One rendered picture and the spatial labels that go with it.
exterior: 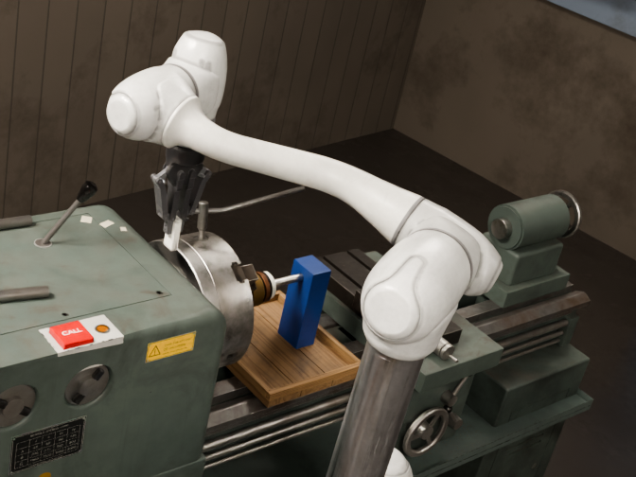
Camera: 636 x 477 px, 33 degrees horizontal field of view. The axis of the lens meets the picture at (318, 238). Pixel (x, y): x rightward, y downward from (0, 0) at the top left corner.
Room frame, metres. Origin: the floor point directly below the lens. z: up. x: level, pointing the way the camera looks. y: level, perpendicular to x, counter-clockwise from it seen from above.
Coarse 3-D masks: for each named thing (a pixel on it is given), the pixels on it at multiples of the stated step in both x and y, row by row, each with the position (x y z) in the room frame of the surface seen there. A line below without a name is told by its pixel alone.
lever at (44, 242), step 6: (72, 204) 1.91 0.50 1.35; (78, 204) 1.91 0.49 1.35; (72, 210) 1.91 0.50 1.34; (66, 216) 1.90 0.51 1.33; (60, 222) 1.90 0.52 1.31; (54, 228) 1.90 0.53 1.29; (48, 234) 1.89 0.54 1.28; (54, 234) 1.90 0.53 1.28; (36, 240) 1.89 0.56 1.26; (42, 240) 1.89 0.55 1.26; (48, 240) 1.89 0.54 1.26; (42, 246) 1.88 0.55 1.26; (48, 246) 1.88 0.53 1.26
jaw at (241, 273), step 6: (234, 264) 2.05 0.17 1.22; (252, 264) 2.10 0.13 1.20; (234, 270) 2.04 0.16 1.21; (240, 270) 2.05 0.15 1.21; (246, 270) 2.08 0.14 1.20; (252, 270) 2.08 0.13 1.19; (240, 276) 2.04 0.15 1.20; (246, 276) 2.06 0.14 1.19; (252, 276) 2.07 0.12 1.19; (240, 282) 2.03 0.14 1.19; (252, 282) 2.08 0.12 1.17; (252, 288) 2.11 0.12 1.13
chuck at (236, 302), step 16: (192, 240) 2.08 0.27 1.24; (208, 240) 2.09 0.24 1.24; (208, 256) 2.03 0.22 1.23; (224, 256) 2.05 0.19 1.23; (224, 272) 2.02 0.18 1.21; (224, 288) 1.99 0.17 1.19; (240, 288) 2.01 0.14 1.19; (224, 304) 1.97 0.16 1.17; (240, 304) 1.99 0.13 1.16; (240, 320) 1.98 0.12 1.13; (240, 336) 1.98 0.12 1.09; (224, 352) 1.95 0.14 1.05; (240, 352) 1.99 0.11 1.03
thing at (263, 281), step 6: (258, 276) 2.18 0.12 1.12; (264, 276) 2.20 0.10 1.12; (258, 282) 2.17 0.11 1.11; (264, 282) 2.18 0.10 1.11; (270, 282) 2.19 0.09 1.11; (258, 288) 2.16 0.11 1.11; (264, 288) 2.18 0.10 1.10; (270, 288) 2.19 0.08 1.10; (252, 294) 2.14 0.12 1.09; (258, 294) 2.15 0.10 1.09; (264, 294) 2.17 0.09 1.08; (270, 294) 2.18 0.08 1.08; (258, 300) 2.16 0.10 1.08; (264, 300) 2.18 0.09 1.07
